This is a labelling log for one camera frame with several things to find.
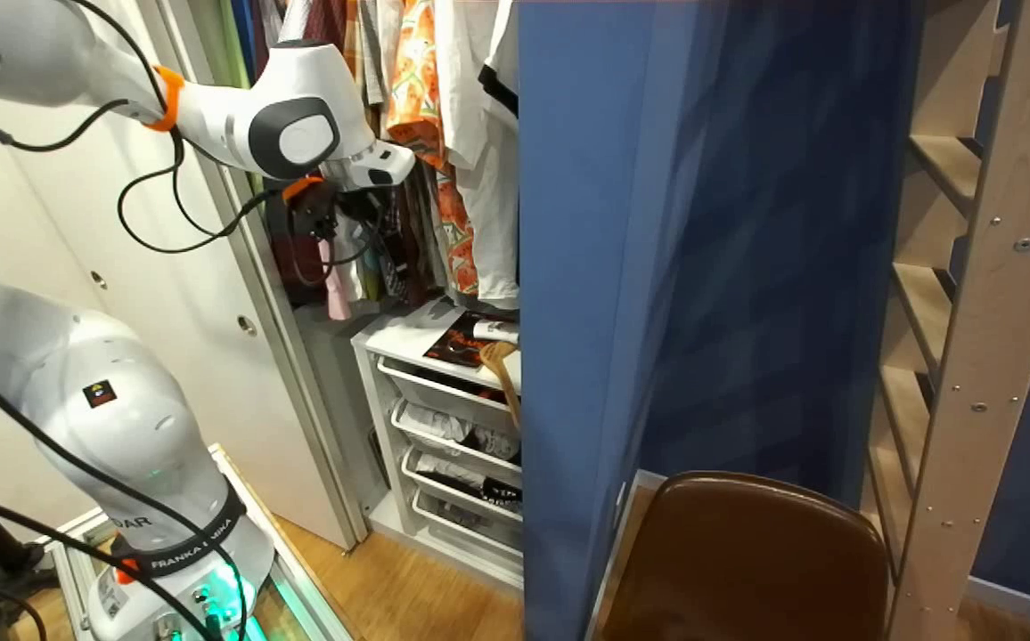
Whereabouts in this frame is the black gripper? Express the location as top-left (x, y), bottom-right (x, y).
top-left (280, 173), bottom-right (367, 263)

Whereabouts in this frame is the white shirt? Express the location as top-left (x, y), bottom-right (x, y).
top-left (433, 0), bottom-right (520, 307)

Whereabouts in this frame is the orange watermelon print shirt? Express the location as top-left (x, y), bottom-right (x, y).
top-left (383, 0), bottom-right (477, 295)

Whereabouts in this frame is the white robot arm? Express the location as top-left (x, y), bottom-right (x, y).
top-left (0, 0), bottom-right (413, 641)

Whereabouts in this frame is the magazine on drawer unit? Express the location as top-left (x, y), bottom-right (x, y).
top-left (426, 313), bottom-right (520, 367)

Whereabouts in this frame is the white sliding closet door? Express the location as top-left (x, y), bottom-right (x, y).
top-left (0, 0), bottom-right (371, 556)

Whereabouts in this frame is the white drawer unit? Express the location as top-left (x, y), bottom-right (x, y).
top-left (351, 295), bottom-right (525, 591)

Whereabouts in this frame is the blue curtain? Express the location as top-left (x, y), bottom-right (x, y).
top-left (520, 0), bottom-right (917, 641)

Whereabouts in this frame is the wooden ladder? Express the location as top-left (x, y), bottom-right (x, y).
top-left (863, 0), bottom-right (1030, 641)

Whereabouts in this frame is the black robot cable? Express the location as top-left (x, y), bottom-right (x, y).
top-left (0, 0), bottom-right (304, 259)

